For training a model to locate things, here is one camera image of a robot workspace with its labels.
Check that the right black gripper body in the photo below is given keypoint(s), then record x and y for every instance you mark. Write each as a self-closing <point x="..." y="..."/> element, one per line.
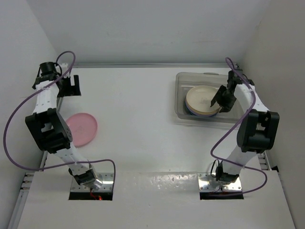
<point x="227" y="101"/>

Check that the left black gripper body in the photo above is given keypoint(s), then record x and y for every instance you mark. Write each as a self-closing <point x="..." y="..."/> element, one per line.
<point x="65" y="88"/>

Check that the yellow plate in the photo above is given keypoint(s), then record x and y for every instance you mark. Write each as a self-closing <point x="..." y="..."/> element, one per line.
<point x="203" y="109"/>

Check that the cream plate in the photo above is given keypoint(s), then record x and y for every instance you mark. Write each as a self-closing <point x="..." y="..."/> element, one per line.
<point x="200" y="94"/>

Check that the pink plate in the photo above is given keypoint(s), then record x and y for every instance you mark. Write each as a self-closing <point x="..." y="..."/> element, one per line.
<point x="83" y="127"/>

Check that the purple plate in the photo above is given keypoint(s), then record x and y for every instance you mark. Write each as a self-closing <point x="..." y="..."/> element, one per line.
<point x="202" y="115"/>

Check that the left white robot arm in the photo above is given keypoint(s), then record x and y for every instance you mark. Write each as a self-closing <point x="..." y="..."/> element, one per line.
<point x="48" y="128"/>

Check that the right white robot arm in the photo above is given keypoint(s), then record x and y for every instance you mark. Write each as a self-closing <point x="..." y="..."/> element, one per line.
<point x="257" y="126"/>

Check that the clear plastic bin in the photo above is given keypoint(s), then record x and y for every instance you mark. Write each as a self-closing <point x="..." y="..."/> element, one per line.
<point x="186" y="81"/>

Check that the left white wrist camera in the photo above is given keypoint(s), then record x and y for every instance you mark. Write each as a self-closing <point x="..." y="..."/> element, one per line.
<point x="65" y="70"/>

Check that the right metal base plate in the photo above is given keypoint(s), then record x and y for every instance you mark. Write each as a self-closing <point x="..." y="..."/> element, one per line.
<point x="207" y="183"/>

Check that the metal base plate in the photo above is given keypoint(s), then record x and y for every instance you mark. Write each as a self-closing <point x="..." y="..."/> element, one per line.
<point x="207" y="183"/>
<point x="103" y="184"/>

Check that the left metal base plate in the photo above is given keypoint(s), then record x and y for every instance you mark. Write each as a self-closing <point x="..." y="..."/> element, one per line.
<point x="103" y="184"/>

